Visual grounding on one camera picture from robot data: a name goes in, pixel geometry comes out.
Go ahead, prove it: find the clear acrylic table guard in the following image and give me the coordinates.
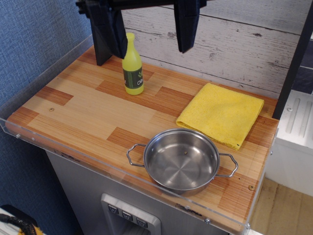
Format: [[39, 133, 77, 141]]
[[0, 37, 278, 235]]

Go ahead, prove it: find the black and yellow object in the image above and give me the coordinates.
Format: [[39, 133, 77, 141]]
[[0, 205, 44, 235]]

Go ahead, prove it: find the yellow olive oil bottle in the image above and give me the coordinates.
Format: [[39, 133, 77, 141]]
[[122, 32, 144, 95]]

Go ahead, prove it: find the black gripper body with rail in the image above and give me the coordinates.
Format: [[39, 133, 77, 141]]
[[75, 0, 207, 14]]

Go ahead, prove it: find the stainless steel pot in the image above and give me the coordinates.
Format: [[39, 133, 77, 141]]
[[126, 128, 239, 197]]

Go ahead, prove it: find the black vertical post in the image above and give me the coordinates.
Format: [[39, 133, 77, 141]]
[[272, 1, 313, 120]]

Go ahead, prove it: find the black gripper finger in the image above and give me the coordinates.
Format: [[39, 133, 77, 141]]
[[87, 0, 128, 66], [174, 0, 202, 53]]

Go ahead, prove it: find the folded yellow cloth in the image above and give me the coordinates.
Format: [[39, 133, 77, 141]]
[[176, 83, 264, 150]]

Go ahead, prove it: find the white ribbed box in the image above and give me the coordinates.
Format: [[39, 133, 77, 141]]
[[265, 90, 313, 196]]

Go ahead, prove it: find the grey toy fridge cabinet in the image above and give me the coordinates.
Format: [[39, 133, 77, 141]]
[[47, 152, 227, 235]]

